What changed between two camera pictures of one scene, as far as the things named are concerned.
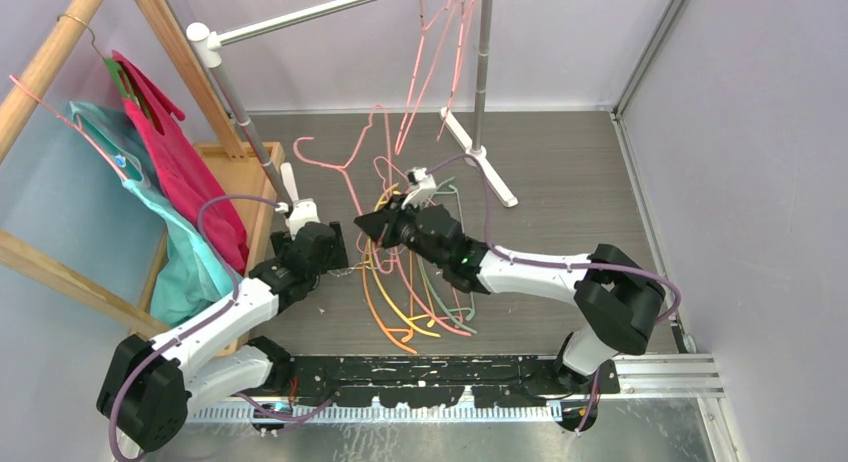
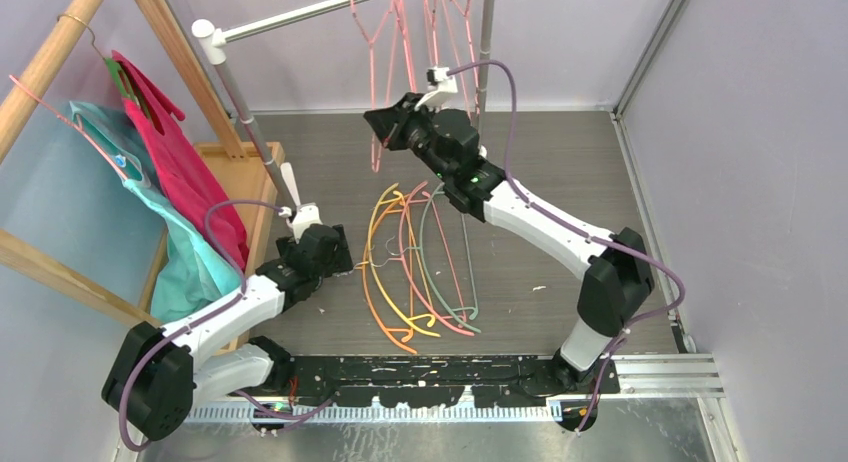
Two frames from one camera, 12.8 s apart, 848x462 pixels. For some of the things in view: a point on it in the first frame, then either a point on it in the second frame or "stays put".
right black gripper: x=382 y=225 to x=391 y=123
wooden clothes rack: x=251 y=169 stays put
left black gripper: x=335 y=257 stays put
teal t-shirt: x=187 y=280 stays put
